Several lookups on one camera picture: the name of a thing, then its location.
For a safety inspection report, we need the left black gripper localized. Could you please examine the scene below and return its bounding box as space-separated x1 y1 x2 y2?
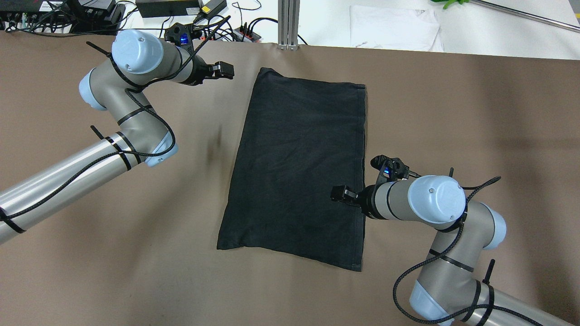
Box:
188 57 235 86

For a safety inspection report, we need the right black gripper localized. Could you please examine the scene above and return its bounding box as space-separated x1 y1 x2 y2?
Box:
331 184 379 220

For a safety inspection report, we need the black t-shirt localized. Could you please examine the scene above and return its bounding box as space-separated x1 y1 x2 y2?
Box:
216 67 366 272

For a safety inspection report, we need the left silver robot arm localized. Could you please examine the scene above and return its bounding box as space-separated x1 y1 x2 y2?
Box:
1 29 234 243

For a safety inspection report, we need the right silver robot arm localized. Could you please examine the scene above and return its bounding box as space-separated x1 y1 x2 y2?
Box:
331 175 568 326

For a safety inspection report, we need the black power adapter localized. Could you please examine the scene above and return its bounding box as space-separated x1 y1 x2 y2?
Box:
135 0 203 18

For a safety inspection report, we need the white paper sheet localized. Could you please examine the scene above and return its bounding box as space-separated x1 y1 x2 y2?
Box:
349 5 444 52

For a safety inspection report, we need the power strip with cables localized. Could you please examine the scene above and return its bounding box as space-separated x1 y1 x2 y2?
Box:
193 28 222 41
233 25 262 43

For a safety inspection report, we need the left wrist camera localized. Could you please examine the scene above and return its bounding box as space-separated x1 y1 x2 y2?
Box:
163 23 203 49

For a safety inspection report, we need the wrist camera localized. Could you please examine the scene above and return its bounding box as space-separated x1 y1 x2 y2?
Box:
370 155 422 184
163 23 203 49

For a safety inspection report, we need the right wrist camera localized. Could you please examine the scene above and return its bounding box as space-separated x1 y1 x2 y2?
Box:
370 155 422 184

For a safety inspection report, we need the aluminium frame cage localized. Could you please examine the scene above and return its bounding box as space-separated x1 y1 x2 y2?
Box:
277 0 300 50

